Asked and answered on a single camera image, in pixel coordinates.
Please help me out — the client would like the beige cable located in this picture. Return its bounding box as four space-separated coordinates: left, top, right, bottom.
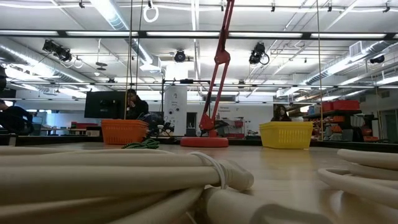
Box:
0 146 333 224
317 148 398 215

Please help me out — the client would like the red desk lamp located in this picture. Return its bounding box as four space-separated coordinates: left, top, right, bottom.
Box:
180 0 236 148

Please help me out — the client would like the black background frame rig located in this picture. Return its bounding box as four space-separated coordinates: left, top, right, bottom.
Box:
160 78 212 138

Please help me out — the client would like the orange plastic bin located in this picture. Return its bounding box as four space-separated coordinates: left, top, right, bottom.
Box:
101 119 149 146

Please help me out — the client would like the yellow plastic bin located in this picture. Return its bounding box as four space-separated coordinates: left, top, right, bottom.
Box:
259 121 314 150

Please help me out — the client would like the black ceiling camera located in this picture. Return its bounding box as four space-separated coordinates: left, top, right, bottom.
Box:
248 42 271 65
369 54 386 65
42 39 73 62
174 49 187 63

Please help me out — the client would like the black aluminium table frame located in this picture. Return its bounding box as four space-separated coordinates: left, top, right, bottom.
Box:
0 133 398 154

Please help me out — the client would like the person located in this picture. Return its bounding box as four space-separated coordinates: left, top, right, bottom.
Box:
0 67 34 136
126 88 150 121
270 105 292 123

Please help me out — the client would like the green USB cable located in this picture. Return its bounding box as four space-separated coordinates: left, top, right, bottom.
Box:
121 138 160 150

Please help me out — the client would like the small black cable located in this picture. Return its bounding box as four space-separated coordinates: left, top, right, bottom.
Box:
146 112 175 138

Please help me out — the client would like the thin vertical pole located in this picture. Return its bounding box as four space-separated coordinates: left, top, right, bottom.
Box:
123 0 134 121
315 0 324 142

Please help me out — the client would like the shelf with red bins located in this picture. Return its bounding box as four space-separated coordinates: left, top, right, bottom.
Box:
303 99 379 143

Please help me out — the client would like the white hanging ring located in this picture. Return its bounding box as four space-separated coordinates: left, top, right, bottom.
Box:
142 2 160 24

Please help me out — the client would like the white pillar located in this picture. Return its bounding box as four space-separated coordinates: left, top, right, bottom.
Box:
164 85 188 137

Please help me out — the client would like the black monitor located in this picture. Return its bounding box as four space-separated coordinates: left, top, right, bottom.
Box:
84 90 127 119

